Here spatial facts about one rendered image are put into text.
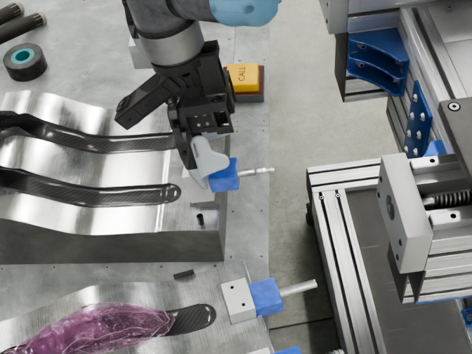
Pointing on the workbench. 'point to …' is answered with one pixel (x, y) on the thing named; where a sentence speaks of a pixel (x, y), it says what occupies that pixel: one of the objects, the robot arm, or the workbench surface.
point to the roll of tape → (25, 62)
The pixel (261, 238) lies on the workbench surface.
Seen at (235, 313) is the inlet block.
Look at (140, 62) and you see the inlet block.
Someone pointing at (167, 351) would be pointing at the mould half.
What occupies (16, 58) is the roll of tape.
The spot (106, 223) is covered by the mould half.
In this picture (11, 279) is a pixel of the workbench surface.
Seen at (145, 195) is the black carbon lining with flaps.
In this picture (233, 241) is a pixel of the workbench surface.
